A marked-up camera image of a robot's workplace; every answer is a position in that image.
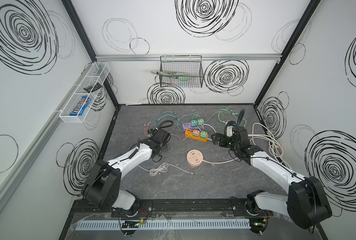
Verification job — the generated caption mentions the brown thin cable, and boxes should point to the brown thin cable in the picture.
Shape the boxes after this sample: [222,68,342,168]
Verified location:
[144,121,191,142]

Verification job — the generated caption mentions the green thin cable bundle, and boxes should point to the green thin cable bundle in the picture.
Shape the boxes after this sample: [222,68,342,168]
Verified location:
[204,109,236,127]

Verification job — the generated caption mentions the white thin charging cable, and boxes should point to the white thin charging cable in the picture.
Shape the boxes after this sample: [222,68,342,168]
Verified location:
[137,161,194,178]

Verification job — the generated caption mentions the orange power strip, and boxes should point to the orange power strip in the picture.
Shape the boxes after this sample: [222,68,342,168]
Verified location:
[185,129,209,142]

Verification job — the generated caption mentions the purple power strip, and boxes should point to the purple power strip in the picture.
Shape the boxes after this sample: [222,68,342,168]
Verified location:
[182,123,204,132]

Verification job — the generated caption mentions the pink charger adapter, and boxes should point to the pink charger adapter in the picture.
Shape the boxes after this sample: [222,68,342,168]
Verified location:
[193,130,201,137]

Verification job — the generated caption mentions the round pink power socket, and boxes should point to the round pink power socket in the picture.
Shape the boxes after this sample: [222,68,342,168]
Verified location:
[187,150,204,167]

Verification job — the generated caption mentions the teal multi-head charging cable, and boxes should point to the teal multi-head charging cable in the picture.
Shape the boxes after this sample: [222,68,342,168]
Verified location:
[153,111,200,133]

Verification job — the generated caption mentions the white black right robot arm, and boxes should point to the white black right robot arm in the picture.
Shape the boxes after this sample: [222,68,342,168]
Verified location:
[211,126,333,229]

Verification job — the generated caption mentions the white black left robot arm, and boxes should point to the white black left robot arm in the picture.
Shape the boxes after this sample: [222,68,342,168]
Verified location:
[81,129,171,211]

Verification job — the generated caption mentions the left black corrugated conduit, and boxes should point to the left black corrugated conduit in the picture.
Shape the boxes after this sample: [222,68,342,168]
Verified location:
[154,120,174,133]

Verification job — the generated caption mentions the green tongs in basket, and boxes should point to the green tongs in basket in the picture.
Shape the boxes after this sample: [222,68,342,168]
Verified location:
[150,71,194,84]

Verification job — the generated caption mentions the black remote control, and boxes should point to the black remote control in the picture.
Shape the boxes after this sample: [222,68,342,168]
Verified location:
[83,83,102,94]

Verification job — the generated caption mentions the blue candy packet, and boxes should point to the blue candy packet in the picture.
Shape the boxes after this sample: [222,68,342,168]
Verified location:
[69,96,91,116]

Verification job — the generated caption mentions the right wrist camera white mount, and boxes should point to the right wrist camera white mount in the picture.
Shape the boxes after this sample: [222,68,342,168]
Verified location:
[224,121,236,138]

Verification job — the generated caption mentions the pink power cable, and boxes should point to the pink power cable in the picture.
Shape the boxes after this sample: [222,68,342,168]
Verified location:
[202,157,240,165]

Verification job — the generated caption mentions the white coiled power cable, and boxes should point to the white coiled power cable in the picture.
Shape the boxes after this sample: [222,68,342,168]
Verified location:
[248,122,287,169]

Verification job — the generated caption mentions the black corrugated cable conduit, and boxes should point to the black corrugated cable conduit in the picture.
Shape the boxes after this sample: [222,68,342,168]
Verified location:
[236,108,246,128]

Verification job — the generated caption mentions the black wire wall basket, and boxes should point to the black wire wall basket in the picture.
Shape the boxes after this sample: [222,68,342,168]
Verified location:
[159,55,205,88]

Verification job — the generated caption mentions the white wire wall shelf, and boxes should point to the white wire wall shelf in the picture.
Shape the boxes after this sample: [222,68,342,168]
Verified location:
[59,62,110,124]

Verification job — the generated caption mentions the white slotted cable duct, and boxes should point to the white slotted cable duct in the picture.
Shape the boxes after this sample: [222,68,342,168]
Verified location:
[75,219,251,231]

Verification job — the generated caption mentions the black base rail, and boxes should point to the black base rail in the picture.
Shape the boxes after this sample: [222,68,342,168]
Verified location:
[69,197,274,218]

